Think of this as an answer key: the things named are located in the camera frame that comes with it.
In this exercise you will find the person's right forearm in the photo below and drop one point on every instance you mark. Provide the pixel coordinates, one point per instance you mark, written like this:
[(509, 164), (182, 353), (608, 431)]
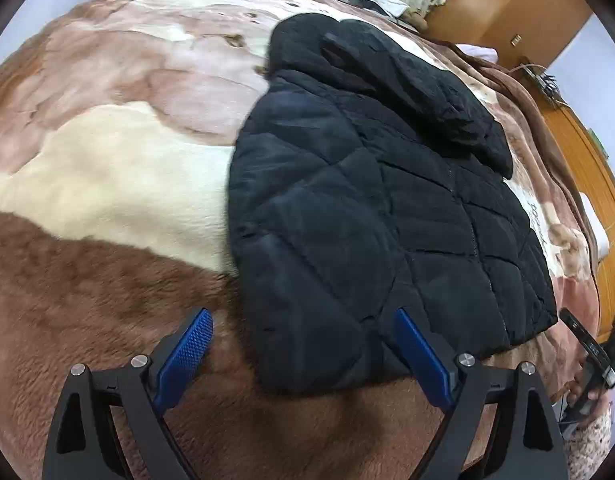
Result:
[(590, 450)]

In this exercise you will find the green box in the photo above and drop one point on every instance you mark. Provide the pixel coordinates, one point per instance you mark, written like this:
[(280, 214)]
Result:
[(598, 144)]

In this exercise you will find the white folded towel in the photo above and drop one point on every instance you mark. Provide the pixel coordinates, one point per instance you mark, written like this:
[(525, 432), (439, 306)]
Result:
[(480, 52)]

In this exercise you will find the white pillow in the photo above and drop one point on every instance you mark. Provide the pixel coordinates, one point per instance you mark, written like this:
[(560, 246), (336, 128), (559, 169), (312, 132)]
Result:
[(595, 225)]

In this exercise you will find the wooden bed headboard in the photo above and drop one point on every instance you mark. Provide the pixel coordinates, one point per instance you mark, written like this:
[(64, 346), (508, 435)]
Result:
[(587, 170)]

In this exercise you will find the wooden wardrobe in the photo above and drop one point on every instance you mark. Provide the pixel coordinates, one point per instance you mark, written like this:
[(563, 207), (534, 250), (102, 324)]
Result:
[(512, 5)]

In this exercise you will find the wall switch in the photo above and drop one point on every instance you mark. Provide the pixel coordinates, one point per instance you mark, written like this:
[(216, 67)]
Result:
[(515, 40)]

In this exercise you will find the pile of clothes and boxes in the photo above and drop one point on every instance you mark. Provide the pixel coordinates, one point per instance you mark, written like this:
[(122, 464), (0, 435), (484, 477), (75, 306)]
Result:
[(372, 2)]

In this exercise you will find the person's right hand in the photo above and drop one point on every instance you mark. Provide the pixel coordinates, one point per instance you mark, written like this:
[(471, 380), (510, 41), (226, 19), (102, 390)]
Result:
[(587, 400)]

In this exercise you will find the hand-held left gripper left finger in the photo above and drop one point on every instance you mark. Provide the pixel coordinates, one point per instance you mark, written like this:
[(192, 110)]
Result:
[(185, 355)]

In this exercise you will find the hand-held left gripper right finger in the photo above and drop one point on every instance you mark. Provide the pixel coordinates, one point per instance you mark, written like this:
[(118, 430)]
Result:
[(422, 355)]

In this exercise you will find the brown printed plush blanket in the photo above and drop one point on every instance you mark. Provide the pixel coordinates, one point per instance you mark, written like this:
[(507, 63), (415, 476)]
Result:
[(112, 185)]

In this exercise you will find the power strip with plugs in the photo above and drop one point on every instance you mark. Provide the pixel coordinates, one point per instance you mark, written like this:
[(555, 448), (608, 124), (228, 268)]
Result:
[(542, 82)]

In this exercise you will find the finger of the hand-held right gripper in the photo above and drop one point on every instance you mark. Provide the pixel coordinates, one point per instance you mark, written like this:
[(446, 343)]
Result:
[(590, 345)]

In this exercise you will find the black puffer jacket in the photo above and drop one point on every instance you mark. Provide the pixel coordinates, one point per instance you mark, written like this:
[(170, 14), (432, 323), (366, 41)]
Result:
[(347, 200)]

